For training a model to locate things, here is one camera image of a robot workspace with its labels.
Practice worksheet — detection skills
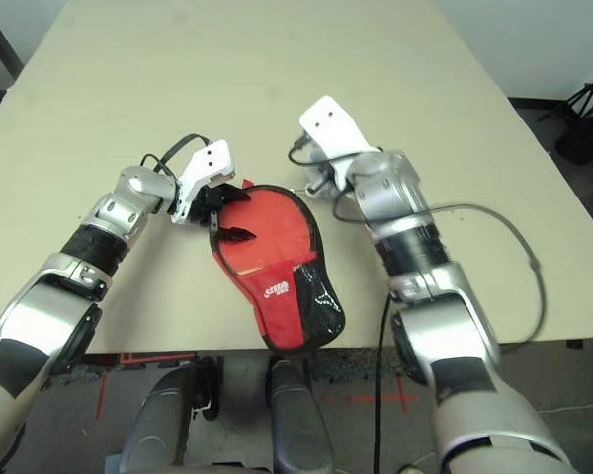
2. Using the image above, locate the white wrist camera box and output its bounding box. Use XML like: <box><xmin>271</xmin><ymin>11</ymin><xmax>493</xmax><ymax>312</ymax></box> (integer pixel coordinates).
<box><xmin>170</xmin><ymin>139</ymin><xmax>236</xmax><ymax>226</ymax></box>
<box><xmin>298</xmin><ymin>95</ymin><xmax>384</xmax><ymax>192</ymax></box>

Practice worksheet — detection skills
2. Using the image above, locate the red floor tape outline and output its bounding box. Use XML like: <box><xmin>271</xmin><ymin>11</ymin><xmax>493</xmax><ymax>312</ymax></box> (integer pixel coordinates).
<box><xmin>121</xmin><ymin>350</ymin><xmax>198</xmax><ymax>367</ymax></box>

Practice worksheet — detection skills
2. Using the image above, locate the silver robot leg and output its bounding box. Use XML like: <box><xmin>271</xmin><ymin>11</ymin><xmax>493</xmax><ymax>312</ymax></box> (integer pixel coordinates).
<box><xmin>121</xmin><ymin>357</ymin><xmax>224</xmax><ymax>474</ymax></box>
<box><xmin>266</xmin><ymin>357</ymin><xmax>335</xmax><ymax>474</ymax></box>

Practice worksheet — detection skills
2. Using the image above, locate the silver left robot leg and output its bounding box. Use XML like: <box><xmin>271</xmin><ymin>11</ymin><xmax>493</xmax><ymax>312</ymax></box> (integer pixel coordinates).
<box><xmin>121</xmin><ymin>357</ymin><xmax>224</xmax><ymax>474</ymax></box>

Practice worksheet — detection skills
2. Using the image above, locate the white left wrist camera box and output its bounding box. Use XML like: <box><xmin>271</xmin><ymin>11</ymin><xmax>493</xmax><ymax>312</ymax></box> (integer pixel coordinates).
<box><xmin>170</xmin><ymin>139</ymin><xmax>236</xmax><ymax>226</ymax></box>

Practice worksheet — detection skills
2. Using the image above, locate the silver right robot leg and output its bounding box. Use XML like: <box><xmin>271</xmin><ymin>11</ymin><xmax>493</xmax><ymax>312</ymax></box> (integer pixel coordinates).
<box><xmin>266</xmin><ymin>357</ymin><xmax>335</xmax><ymax>474</ymax></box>

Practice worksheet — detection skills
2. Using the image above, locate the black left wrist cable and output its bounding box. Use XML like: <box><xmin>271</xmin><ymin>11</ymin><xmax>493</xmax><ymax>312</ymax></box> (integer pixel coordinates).
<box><xmin>140</xmin><ymin>131</ymin><xmax>209</xmax><ymax>177</ymax></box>

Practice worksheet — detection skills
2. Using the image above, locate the red floor tape strip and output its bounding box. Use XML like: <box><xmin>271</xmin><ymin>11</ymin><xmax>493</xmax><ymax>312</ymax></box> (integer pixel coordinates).
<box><xmin>95</xmin><ymin>372</ymin><xmax>109</xmax><ymax>422</ymax></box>

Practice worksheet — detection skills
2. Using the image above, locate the black bag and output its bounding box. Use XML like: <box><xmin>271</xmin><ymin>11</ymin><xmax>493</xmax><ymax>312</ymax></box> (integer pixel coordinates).
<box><xmin>555</xmin><ymin>116</ymin><xmax>593</xmax><ymax>165</ymax></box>

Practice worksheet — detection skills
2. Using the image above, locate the black metal frame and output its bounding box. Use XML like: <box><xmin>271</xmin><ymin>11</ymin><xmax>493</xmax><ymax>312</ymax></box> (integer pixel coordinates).
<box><xmin>0</xmin><ymin>9</ymin><xmax>25</xmax><ymax>83</ymax></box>

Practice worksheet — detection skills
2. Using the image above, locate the red black paddle case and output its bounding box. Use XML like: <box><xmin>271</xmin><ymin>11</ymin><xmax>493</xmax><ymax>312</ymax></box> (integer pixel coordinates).
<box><xmin>208</xmin><ymin>177</ymin><xmax>347</xmax><ymax>353</ymax></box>

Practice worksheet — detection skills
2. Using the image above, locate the black tripod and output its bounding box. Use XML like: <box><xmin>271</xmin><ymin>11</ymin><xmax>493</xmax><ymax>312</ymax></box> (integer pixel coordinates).
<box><xmin>533</xmin><ymin>66</ymin><xmax>593</xmax><ymax>124</ymax></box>

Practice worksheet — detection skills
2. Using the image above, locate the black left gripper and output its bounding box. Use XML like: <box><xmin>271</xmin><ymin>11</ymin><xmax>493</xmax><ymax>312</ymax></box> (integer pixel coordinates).
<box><xmin>187</xmin><ymin>184</ymin><xmax>257</xmax><ymax>244</ymax></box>

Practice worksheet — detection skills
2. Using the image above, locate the red floor tape cross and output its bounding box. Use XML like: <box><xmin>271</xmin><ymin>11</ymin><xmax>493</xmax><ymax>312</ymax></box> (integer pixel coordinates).
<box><xmin>325</xmin><ymin>374</ymin><xmax>420</xmax><ymax>412</ymax></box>

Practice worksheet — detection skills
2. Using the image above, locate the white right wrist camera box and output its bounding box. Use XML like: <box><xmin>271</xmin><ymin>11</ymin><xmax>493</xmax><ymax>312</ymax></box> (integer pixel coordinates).
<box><xmin>298</xmin><ymin>95</ymin><xmax>384</xmax><ymax>192</ymax></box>

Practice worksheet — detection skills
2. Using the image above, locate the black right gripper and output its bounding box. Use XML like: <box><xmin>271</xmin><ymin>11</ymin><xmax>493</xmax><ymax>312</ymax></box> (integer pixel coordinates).
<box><xmin>320</xmin><ymin>161</ymin><xmax>351</xmax><ymax>198</ymax></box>

